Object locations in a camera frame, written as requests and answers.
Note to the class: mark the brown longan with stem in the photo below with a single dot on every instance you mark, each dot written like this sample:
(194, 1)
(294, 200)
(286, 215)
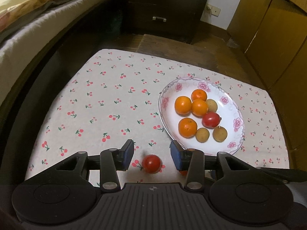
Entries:
(220, 134)

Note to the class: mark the large cherry tomato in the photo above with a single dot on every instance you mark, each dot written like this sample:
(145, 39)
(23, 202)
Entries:
(211, 119)

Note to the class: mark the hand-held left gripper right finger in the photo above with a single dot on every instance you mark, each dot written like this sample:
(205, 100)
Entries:
(174, 157)

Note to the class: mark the small orange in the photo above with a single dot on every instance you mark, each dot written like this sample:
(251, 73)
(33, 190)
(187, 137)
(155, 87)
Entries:
(183, 104)
(187, 127)
(199, 95)
(199, 107)

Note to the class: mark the white plug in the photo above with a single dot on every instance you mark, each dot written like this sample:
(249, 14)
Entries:
(209, 8)

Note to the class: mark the light wooden cabinet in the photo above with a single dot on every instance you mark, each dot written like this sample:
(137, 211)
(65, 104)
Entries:
(275, 28)

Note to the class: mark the beige wall outlet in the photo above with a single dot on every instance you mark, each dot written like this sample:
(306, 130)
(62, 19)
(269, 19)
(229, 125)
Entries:
(215, 10)

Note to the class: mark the bed with quilt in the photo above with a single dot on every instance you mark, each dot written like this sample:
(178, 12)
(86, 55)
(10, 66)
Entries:
(28, 43)

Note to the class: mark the dark wooden nightstand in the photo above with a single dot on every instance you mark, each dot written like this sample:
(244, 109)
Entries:
(144, 4)

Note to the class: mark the cherry print tablecloth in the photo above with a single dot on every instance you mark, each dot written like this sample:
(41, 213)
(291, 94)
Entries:
(108, 95)

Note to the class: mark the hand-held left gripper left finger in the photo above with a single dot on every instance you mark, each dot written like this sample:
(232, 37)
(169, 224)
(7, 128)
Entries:
(129, 154)

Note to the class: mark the white floral rim plate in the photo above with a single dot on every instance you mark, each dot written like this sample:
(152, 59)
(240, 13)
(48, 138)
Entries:
(170, 117)

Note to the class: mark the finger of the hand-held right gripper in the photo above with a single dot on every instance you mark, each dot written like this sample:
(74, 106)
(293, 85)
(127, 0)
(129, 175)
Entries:
(283, 173)

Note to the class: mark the small round cherry tomato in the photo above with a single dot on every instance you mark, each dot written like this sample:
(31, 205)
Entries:
(151, 164)

